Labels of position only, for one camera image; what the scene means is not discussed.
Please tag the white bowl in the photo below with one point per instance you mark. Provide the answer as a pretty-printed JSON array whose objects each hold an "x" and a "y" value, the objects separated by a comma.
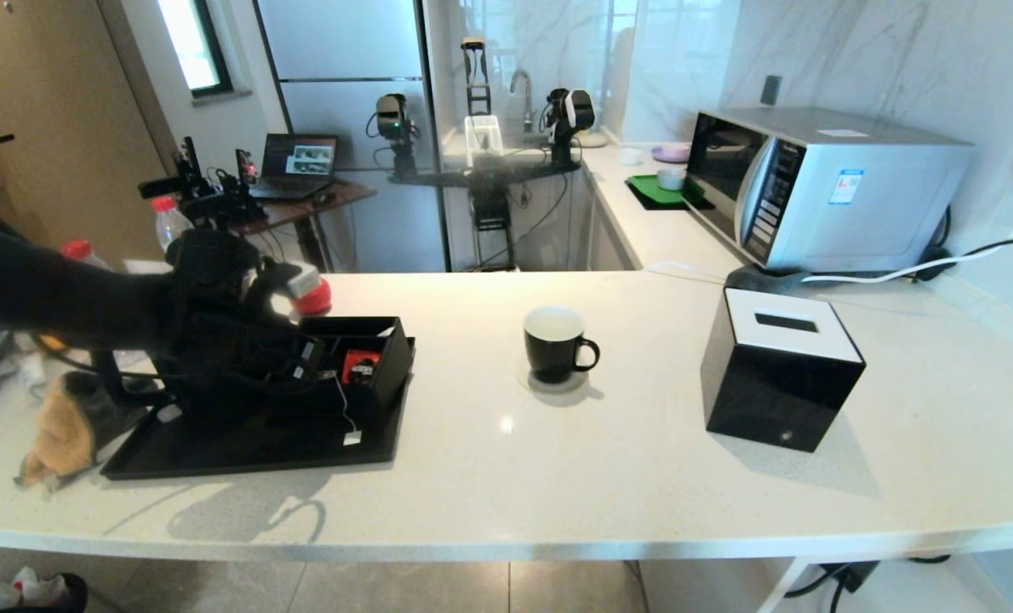
[{"x": 671, "y": 180}]

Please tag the silver refrigerator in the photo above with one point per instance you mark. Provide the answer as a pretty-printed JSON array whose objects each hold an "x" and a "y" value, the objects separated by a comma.
[{"x": 345, "y": 51}]

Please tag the black computer mouse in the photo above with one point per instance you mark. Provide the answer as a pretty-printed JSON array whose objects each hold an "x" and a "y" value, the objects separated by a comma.
[{"x": 326, "y": 198}]

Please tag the black serving tray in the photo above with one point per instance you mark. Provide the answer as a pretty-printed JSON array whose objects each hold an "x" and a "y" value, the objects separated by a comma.
[{"x": 243, "y": 447}]

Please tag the black device white band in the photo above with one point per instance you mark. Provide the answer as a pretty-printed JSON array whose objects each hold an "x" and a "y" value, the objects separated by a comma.
[{"x": 570, "y": 115}]

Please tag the black mug white inside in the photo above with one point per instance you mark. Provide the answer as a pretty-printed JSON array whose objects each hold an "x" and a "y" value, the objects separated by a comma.
[{"x": 553, "y": 358}]

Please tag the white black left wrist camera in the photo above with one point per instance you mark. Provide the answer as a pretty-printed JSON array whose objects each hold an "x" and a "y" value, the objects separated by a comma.
[{"x": 305, "y": 279}]

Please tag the black power supply brick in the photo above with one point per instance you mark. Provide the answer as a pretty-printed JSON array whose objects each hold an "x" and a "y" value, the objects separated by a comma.
[{"x": 849, "y": 575}]

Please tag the black electric kettle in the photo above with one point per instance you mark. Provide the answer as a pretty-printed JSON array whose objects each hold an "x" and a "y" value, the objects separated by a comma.
[{"x": 132, "y": 387}]

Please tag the purple plate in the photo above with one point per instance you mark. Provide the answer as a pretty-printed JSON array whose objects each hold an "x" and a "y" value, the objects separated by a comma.
[{"x": 670, "y": 154}]

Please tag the silver microwave oven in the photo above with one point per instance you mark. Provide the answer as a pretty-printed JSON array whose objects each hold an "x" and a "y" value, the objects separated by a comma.
[{"x": 881, "y": 204}]

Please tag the brown wooden desk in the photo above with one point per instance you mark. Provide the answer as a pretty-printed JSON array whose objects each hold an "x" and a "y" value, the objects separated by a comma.
[{"x": 302, "y": 211}]

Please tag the chrome faucet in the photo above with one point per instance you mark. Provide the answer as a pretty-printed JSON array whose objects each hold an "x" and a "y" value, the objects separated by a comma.
[{"x": 527, "y": 102}]

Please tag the dark wall socket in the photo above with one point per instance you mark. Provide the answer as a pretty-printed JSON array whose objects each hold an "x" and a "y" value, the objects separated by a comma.
[{"x": 770, "y": 91}]

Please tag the red tomato kitchen timer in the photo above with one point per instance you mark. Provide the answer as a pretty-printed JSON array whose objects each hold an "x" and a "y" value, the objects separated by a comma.
[{"x": 319, "y": 300}]

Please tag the black tissue box white lid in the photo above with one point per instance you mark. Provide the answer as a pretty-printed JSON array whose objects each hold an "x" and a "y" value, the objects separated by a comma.
[{"x": 770, "y": 392}]

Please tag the black framed window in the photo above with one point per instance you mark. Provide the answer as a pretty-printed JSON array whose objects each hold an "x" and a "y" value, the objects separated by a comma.
[{"x": 191, "y": 42}]

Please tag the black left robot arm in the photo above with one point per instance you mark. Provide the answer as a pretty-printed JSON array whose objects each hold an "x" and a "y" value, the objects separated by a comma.
[{"x": 64, "y": 289}]

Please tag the small white cup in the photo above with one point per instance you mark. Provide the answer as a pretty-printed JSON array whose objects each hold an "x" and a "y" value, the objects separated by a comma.
[{"x": 631, "y": 157}]

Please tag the orange grey oven glove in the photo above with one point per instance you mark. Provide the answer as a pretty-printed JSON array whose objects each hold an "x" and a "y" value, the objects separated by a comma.
[{"x": 64, "y": 434}]

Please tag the black rig stand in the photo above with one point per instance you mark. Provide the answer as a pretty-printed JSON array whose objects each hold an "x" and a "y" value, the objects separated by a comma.
[{"x": 489, "y": 177}]

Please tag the mesh tea bag with tag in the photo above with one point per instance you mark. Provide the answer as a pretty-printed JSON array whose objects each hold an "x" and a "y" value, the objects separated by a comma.
[{"x": 352, "y": 438}]

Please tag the black laptop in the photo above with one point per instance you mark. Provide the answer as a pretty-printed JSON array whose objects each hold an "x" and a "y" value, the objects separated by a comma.
[{"x": 298, "y": 162}]

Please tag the black device green light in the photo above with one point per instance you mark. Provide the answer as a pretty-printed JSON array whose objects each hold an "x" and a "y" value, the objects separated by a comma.
[{"x": 394, "y": 119}]

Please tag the round translucent coaster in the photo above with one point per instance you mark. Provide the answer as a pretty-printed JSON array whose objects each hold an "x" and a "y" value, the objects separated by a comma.
[{"x": 527, "y": 380}]

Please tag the green tray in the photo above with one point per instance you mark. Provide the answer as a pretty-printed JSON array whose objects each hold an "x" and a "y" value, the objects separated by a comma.
[{"x": 647, "y": 191}]

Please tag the black trash bin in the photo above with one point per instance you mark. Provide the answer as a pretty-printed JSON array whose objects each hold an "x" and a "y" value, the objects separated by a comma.
[{"x": 68, "y": 592}]

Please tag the clear water bottle red cap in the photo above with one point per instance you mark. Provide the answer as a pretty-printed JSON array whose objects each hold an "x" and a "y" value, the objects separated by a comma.
[
  {"x": 77, "y": 249},
  {"x": 166, "y": 223}
]

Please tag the red packet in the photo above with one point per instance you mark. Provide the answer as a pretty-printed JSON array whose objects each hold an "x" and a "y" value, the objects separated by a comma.
[{"x": 362, "y": 362}]

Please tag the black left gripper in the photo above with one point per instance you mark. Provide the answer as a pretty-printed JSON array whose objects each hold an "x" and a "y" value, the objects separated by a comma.
[{"x": 268, "y": 362}]

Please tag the black compartment box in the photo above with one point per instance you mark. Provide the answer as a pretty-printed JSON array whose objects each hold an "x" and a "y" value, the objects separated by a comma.
[{"x": 392, "y": 379}]

